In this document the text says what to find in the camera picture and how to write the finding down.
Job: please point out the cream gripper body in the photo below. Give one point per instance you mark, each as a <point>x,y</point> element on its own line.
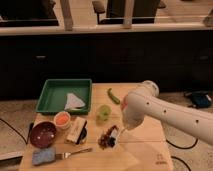
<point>124,130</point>

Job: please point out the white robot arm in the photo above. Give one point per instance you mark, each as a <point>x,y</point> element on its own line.
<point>143,101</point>

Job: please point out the green plastic cup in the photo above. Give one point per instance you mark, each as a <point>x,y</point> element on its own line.
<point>104,112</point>

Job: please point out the white cup with orange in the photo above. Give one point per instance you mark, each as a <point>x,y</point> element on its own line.
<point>62,120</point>

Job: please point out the brown grape cluster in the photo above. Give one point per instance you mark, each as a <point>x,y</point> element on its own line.
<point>103,140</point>

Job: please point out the orange bowl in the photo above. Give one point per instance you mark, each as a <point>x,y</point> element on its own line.
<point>123,104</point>

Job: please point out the green chili pepper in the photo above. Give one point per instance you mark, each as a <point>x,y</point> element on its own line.
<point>112,96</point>

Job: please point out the wooden block eraser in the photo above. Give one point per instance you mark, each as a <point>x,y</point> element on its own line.
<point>76,129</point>

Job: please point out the white cloth piece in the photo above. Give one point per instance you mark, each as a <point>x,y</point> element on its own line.
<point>73,102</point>

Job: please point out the silver fork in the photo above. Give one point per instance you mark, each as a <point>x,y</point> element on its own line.
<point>66,155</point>

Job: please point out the green plastic tray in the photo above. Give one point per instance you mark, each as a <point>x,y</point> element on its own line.
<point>57,92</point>

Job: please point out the maroon bowl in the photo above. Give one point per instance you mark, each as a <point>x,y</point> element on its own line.
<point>43,134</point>

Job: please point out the blue sponge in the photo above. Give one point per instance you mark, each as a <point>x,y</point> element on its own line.
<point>43,156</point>

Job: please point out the blue black device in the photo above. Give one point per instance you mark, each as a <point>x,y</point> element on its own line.
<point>199,99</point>

